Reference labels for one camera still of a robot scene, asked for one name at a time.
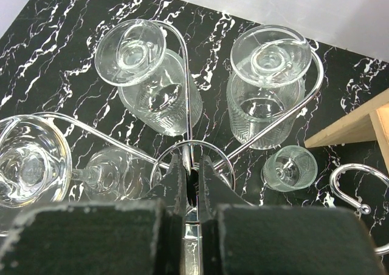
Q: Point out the wooden shelf unit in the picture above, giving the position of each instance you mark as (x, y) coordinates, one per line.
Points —
(369, 122)

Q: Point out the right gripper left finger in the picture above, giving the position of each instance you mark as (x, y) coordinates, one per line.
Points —
(142, 236)

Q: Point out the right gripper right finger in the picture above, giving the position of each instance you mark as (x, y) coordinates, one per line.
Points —
(241, 239)

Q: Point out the ribbed glass goblet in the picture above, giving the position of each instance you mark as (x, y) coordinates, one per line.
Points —
(133, 56)

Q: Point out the chrome wine glass rack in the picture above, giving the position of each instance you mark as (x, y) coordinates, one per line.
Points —
(84, 145)

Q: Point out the clear wine glass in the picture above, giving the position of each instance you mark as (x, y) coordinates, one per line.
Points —
(36, 166)

